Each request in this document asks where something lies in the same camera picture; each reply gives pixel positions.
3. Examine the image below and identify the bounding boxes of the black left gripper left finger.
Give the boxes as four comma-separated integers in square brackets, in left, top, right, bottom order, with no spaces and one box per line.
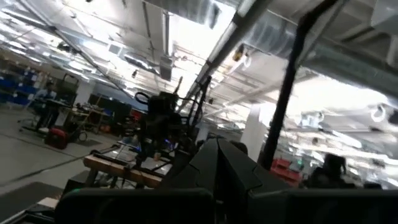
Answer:
[160,138,219,194]

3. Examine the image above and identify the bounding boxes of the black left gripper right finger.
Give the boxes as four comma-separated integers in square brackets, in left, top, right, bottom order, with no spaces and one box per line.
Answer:
[217,138,292,224]

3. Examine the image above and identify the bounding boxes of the red storage bins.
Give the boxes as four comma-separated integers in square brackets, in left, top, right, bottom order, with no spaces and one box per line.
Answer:
[270,157,302,187]

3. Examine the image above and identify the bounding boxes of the wooden workbench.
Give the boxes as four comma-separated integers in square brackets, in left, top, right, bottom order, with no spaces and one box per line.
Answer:
[83,141,174,189]

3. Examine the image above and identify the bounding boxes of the person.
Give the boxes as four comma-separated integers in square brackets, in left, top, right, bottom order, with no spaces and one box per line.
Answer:
[32,81,58,130]
[303,154,383,190]

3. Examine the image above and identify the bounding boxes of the red tool case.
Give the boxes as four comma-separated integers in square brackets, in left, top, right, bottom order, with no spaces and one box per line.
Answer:
[45,127,69,149]

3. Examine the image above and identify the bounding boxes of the blue storage bins shelf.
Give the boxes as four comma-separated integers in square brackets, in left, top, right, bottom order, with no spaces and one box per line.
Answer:
[0,70,40,106]

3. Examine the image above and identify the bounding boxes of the black frame post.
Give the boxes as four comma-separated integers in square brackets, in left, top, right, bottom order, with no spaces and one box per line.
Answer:
[259,0,340,170]

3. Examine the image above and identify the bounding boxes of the frame bar with light strips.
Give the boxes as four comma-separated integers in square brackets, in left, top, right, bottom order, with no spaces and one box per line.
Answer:
[175,0,274,113]

